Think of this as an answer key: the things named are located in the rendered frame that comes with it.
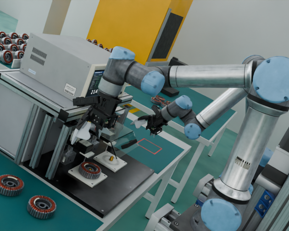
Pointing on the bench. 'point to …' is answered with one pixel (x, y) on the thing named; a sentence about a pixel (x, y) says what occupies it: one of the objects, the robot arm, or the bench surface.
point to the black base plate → (123, 178)
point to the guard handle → (129, 144)
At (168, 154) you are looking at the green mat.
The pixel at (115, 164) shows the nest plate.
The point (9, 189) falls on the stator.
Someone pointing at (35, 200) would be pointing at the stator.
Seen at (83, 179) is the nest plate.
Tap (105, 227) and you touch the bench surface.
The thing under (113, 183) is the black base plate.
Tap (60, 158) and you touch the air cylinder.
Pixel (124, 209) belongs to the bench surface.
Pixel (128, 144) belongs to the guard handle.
